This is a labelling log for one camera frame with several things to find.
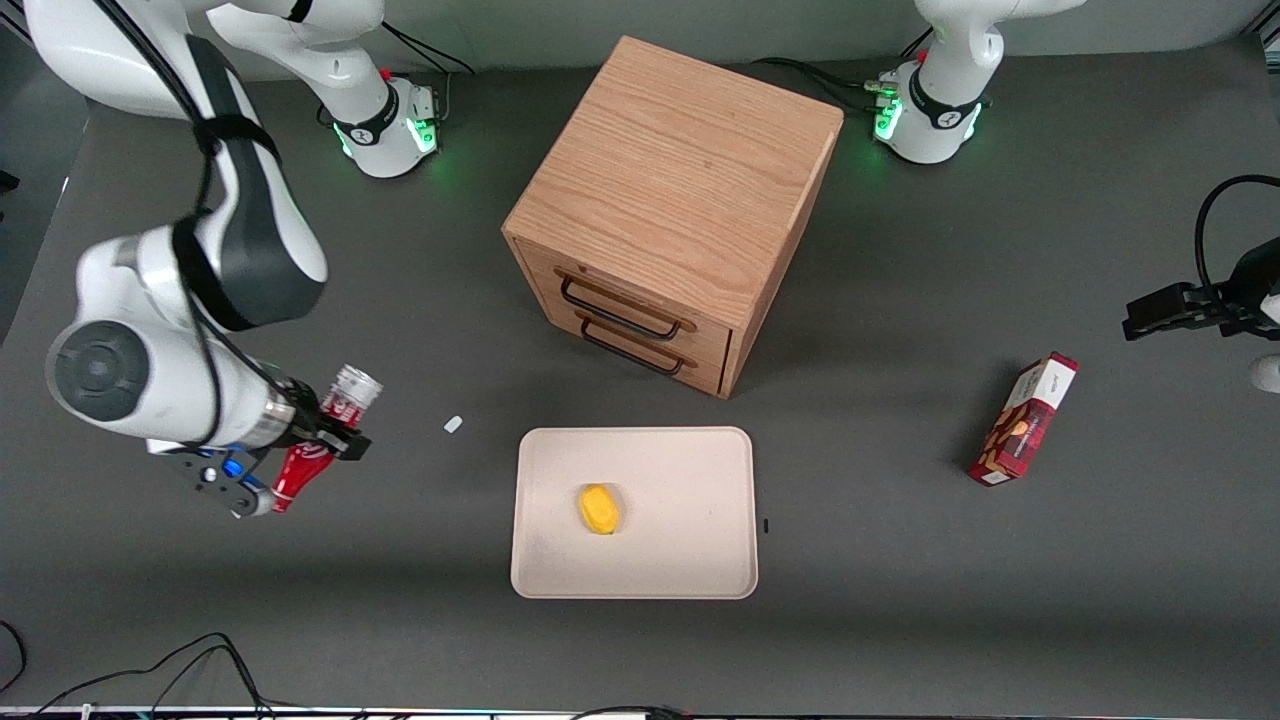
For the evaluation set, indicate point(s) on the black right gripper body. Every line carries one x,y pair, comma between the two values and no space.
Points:
303,425

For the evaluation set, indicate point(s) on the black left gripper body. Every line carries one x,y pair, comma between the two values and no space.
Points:
1243,291

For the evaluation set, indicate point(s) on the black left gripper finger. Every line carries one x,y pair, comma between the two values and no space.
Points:
1160,298
1150,328

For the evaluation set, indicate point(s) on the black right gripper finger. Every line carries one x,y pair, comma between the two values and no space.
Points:
345,443

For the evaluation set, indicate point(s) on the red coke bottle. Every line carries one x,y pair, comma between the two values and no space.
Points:
348,398

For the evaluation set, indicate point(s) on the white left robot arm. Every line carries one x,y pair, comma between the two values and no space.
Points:
940,80

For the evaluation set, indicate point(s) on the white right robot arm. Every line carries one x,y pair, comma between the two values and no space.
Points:
240,230

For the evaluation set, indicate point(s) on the beige plastic tray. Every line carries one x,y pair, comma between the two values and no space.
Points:
680,510

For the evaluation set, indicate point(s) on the red snack box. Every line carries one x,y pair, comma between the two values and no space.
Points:
1025,420

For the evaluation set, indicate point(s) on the yellow lemon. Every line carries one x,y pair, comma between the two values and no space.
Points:
599,509

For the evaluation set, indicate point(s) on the wooden drawer front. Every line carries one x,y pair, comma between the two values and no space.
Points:
700,365
640,300

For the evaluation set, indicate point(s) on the wooden drawer cabinet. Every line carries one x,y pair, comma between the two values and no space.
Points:
680,170

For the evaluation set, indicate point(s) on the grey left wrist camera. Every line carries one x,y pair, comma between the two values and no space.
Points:
1267,373

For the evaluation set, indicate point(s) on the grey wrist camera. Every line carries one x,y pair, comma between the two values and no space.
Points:
1267,373
225,480

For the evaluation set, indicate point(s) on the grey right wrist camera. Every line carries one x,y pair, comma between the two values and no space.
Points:
225,480

